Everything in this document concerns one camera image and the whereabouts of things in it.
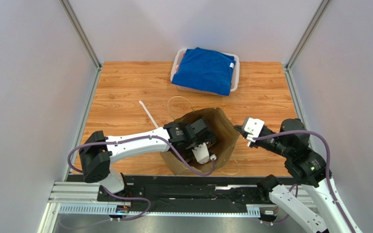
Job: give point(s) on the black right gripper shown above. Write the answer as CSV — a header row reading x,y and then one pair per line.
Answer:
x,y
242,130

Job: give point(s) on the brown paper bag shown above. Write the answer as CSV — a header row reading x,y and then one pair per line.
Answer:
x,y
226,138

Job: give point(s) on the white straw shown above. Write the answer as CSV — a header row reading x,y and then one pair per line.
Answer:
x,y
148,114

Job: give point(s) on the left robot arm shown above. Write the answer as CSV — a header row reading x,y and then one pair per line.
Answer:
x,y
182,139

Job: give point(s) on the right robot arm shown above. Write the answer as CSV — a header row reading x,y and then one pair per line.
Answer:
x,y
307,160

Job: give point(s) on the white plastic basket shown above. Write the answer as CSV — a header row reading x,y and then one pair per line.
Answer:
x,y
236,74

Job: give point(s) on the blue folded cloth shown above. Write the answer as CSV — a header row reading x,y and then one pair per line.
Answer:
x,y
206,69

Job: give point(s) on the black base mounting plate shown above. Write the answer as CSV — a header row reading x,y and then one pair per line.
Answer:
x,y
194,194

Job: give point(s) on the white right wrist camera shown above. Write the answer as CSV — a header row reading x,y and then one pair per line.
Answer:
x,y
252,128

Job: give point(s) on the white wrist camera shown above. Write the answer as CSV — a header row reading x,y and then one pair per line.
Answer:
x,y
252,128
201,153

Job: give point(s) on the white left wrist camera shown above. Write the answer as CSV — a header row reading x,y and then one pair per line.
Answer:
x,y
201,153

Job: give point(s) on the aluminium frame rail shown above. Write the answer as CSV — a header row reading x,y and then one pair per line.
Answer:
x,y
315,209

